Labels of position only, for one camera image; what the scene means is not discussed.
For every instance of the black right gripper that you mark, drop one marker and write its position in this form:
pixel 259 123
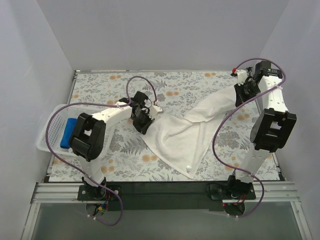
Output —
pixel 241 95

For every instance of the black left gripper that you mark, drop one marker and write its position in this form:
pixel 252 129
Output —
pixel 144 124

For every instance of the white towel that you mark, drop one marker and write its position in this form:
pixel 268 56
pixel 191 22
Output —
pixel 182 142

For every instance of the blue microfiber towel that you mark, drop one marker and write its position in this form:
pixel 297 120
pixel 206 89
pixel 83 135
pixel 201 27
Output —
pixel 69 127

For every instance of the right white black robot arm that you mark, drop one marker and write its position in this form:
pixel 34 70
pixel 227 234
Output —
pixel 271 130

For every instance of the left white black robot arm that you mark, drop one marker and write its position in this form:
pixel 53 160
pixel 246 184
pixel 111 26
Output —
pixel 92 134

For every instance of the floral patterned table mat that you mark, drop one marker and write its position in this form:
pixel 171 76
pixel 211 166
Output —
pixel 128 159

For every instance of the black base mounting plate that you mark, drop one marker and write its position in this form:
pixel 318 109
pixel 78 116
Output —
pixel 172 195

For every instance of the white perforated plastic basket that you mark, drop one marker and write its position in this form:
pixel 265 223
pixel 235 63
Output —
pixel 57 127

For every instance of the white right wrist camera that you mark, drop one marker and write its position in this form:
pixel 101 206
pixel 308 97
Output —
pixel 242 75

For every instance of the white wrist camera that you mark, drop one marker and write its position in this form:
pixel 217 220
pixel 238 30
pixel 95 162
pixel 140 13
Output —
pixel 154 110
pixel 242 75

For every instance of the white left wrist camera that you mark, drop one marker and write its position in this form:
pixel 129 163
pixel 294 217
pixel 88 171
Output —
pixel 154 110

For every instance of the aluminium frame rail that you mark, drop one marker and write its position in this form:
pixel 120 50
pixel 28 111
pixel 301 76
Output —
pixel 266 191

